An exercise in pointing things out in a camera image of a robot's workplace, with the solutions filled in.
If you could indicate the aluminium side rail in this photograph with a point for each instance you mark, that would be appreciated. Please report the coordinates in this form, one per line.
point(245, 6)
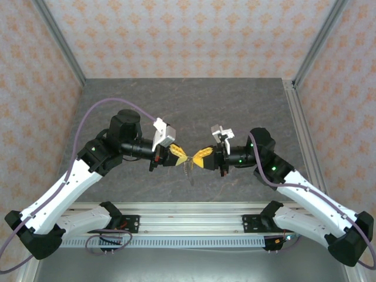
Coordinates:
point(299, 123)

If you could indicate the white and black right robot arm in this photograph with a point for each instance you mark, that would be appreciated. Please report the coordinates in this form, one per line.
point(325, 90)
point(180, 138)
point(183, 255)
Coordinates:
point(311, 205)

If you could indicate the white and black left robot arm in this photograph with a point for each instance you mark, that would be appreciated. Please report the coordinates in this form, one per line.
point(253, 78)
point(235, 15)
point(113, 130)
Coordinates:
point(70, 196)

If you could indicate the long aluminium base rail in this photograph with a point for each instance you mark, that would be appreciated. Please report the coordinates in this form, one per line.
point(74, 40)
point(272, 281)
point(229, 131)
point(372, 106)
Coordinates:
point(191, 217)

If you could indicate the aluminium frame post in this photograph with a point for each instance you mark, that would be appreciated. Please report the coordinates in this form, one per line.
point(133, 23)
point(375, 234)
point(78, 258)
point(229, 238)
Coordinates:
point(317, 44)
point(61, 44)

